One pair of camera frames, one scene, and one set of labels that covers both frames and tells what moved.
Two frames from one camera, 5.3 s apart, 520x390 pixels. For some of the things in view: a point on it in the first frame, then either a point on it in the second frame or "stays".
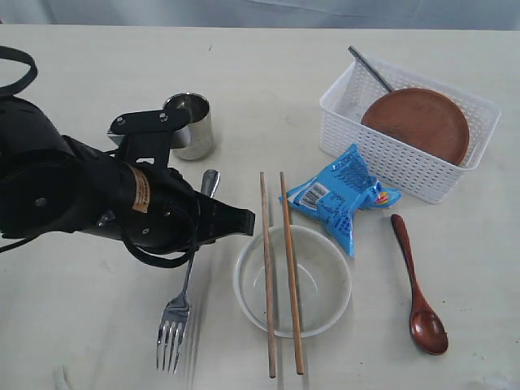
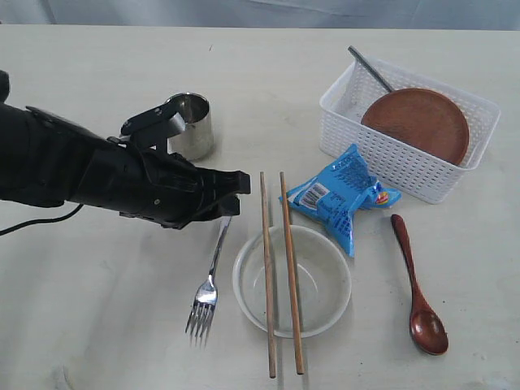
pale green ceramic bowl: [323, 279] stays
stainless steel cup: [194, 140] stays
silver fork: [175, 317] -> [201, 314]
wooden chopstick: [290, 278] stays
